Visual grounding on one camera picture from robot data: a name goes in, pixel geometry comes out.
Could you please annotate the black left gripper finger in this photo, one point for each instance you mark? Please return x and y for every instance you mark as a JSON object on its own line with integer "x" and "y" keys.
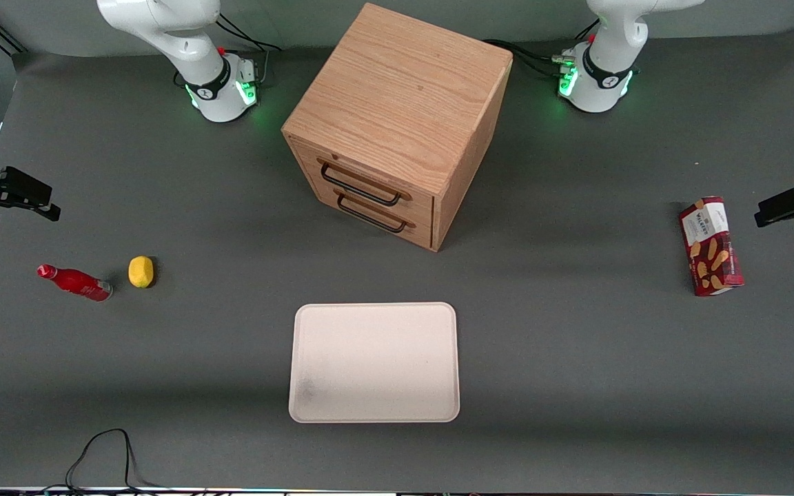
{"x": 783, "y": 205}

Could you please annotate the yellow lemon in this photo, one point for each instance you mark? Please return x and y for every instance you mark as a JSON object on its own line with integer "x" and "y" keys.
{"x": 140, "y": 271}

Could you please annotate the beige plastic tray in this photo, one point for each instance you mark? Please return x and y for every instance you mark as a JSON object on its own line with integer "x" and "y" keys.
{"x": 373, "y": 362}

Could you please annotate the wooden drawer front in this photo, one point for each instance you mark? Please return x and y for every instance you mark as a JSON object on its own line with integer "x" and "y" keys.
{"x": 369, "y": 180}
{"x": 397, "y": 227}

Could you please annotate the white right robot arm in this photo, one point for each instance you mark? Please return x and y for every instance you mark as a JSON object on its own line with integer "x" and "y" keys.
{"x": 169, "y": 31}

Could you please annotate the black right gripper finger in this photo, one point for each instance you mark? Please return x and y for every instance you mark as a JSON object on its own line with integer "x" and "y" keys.
{"x": 25, "y": 191}

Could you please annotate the wooden drawer cabinet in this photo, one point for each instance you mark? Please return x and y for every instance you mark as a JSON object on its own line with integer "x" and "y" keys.
{"x": 404, "y": 96}

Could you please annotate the red coke bottle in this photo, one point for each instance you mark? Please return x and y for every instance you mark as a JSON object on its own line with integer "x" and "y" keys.
{"x": 76, "y": 281}

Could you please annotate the red shortbread biscuit box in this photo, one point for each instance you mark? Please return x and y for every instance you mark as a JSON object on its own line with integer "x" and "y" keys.
{"x": 710, "y": 246}

